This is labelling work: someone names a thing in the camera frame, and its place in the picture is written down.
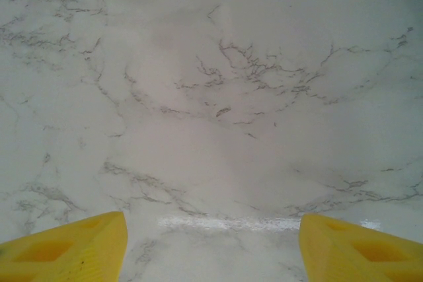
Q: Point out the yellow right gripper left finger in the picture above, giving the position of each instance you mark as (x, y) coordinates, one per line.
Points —
(66, 252)

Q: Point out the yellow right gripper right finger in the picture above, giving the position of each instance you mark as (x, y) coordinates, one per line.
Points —
(357, 252)

